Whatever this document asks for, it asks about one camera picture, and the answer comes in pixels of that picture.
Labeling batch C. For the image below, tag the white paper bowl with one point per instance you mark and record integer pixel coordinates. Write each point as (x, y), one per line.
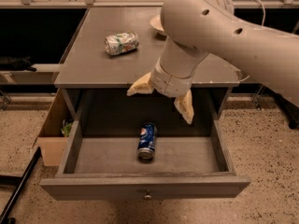
(155, 23)

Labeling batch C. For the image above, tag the black metal stand leg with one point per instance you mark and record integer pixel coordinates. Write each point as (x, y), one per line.
(18, 183)

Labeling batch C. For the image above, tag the grey open drawer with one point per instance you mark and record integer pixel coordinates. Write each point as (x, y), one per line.
(100, 161)

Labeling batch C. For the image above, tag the black object on rail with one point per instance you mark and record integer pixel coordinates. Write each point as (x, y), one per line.
(8, 63)

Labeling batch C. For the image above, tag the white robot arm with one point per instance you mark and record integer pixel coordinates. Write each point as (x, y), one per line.
(197, 28)

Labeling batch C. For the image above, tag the blue pepsi can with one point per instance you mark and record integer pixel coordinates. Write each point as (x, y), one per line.
(147, 139)

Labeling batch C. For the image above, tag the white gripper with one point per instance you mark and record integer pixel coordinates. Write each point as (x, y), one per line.
(169, 81)

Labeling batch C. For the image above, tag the grey wooden cabinet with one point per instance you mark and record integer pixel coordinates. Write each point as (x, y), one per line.
(87, 64)

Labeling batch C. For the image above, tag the metal drawer knob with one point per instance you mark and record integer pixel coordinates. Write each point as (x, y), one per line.
(147, 196)

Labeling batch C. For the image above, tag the brown cardboard box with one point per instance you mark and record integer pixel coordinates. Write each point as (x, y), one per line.
(50, 139)

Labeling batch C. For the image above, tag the green snack bag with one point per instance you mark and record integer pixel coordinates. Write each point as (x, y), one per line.
(66, 127)

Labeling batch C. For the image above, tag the green and white soda can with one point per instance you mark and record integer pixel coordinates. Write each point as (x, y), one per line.
(121, 43)

